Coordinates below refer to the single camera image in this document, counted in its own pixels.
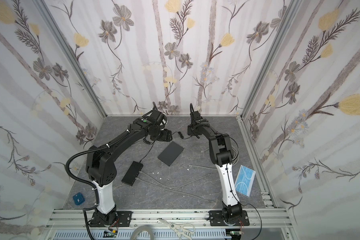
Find slim ribbed black switch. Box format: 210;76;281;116
122;161;144;186

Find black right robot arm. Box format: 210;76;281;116
187;104;245;225

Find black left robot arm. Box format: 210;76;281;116
65;104;173;227

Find blue face mask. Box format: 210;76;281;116
235;166;256;197

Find white tape roll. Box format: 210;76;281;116
130;226;155;240

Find small blue box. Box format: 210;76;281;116
72;193;85;206

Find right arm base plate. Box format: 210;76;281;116
207;211;250;227

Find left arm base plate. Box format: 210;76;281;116
89;211;133;228

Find white handled scissors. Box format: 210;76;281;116
158;219;196;240

